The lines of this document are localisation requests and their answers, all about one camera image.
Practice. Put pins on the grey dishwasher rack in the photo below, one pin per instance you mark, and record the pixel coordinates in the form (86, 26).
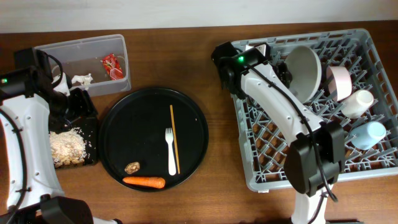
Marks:
(263, 148)

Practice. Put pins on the rice pile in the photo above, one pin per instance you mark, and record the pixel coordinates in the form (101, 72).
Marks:
(69, 144)

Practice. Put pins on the red snack wrapper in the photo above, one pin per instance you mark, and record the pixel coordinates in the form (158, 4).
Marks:
(112, 67)

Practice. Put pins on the black rectangular tray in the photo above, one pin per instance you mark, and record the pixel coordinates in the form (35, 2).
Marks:
(90, 133)

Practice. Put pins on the orange carrot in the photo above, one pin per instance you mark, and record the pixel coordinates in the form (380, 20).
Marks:
(154, 182)

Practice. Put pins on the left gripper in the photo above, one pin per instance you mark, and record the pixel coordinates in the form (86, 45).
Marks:
(86, 108)

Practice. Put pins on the white tissue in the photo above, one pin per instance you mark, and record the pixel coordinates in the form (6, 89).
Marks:
(84, 80)

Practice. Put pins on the white cup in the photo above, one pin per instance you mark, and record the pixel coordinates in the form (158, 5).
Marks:
(357, 103)

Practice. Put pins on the wooden chopstick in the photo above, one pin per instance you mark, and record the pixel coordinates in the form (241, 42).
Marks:
(175, 139)

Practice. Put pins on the brown walnut piece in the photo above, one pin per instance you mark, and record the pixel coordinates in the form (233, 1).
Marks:
(132, 167)

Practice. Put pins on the blue plastic cup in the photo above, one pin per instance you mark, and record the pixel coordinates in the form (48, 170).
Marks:
(367, 135)

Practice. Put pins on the grey plate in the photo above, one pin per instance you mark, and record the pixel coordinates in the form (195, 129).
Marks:
(306, 71)

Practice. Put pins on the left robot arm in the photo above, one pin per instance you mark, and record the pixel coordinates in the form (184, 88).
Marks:
(31, 108)

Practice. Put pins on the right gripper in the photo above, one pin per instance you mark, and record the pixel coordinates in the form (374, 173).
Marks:
(283, 73)

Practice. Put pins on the round black serving tray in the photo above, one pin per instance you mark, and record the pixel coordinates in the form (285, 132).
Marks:
(134, 131)

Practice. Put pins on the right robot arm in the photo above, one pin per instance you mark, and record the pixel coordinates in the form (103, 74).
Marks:
(316, 148)

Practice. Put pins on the white plastic fork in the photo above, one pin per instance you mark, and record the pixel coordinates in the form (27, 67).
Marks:
(169, 138)

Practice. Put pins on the clear plastic bin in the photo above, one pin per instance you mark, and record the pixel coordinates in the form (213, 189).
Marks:
(83, 56)

